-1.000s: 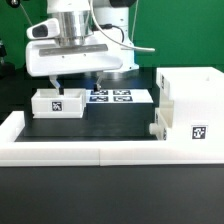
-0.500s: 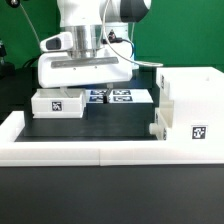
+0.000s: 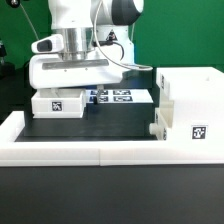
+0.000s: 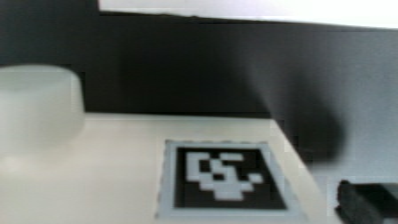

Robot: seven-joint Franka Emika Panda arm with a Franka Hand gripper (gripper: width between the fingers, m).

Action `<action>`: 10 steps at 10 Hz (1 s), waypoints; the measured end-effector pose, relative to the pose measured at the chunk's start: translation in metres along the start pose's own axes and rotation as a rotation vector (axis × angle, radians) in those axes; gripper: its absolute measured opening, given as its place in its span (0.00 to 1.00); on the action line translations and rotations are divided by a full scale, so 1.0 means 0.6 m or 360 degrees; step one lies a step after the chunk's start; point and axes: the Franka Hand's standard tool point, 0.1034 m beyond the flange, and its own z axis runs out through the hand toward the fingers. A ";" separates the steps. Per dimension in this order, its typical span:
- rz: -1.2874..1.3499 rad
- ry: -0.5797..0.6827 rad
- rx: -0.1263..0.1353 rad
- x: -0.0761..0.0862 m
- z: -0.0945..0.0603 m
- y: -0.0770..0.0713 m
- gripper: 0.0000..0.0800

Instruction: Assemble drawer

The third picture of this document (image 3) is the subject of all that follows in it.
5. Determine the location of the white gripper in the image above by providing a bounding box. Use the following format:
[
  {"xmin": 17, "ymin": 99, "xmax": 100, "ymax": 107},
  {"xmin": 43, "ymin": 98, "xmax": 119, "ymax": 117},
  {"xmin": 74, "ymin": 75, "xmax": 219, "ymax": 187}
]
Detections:
[{"xmin": 29, "ymin": 34, "xmax": 123, "ymax": 104}]

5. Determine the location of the white drawer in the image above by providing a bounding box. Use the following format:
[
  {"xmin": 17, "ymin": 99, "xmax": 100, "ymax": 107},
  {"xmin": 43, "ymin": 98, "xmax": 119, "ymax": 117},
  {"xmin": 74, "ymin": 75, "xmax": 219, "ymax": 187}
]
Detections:
[
  {"xmin": 31, "ymin": 88, "xmax": 86, "ymax": 118},
  {"xmin": 149, "ymin": 100, "xmax": 174, "ymax": 140}
]

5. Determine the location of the white front drawer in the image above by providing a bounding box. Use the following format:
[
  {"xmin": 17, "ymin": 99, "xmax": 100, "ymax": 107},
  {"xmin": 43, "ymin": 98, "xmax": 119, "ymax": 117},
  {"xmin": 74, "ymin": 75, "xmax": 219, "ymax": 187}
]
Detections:
[{"xmin": 149, "ymin": 100, "xmax": 174, "ymax": 140}]

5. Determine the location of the white drawer cabinet box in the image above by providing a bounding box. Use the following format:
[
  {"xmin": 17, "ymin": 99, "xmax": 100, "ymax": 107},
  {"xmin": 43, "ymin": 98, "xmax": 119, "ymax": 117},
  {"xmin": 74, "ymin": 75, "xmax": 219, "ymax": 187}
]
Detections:
[{"xmin": 156, "ymin": 67, "xmax": 224, "ymax": 146}]

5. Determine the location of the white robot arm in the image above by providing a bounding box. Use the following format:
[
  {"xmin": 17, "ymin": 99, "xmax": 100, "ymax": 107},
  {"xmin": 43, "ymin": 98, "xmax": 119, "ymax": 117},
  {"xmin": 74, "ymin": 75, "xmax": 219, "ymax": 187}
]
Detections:
[{"xmin": 29, "ymin": 0, "xmax": 144, "ymax": 99}]

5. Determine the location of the marker tag sheet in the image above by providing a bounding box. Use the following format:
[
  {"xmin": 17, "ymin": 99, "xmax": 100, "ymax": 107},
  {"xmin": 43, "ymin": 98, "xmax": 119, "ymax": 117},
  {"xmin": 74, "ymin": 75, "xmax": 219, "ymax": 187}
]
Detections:
[{"xmin": 85, "ymin": 88, "xmax": 154, "ymax": 104}]

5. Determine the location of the black camera stand left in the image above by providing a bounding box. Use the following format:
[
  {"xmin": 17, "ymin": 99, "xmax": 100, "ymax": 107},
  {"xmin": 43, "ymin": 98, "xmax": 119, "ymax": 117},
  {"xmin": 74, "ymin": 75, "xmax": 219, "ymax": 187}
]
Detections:
[{"xmin": 0, "ymin": 40, "xmax": 15, "ymax": 78}]

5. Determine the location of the white U-shaped border frame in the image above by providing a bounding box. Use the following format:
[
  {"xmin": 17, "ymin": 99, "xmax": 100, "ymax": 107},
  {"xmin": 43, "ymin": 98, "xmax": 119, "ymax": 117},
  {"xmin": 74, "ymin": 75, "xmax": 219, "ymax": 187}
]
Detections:
[{"xmin": 0, "ymin": 111, "xmax": 224, "ymax": 166}]

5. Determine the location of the white thin cable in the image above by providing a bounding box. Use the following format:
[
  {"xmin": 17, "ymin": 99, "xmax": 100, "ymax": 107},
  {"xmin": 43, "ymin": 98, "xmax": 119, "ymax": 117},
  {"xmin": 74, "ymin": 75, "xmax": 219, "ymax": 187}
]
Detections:
[{"xmin": 19, "ymin": 4, "xmax": 40, "ymax": 41}]

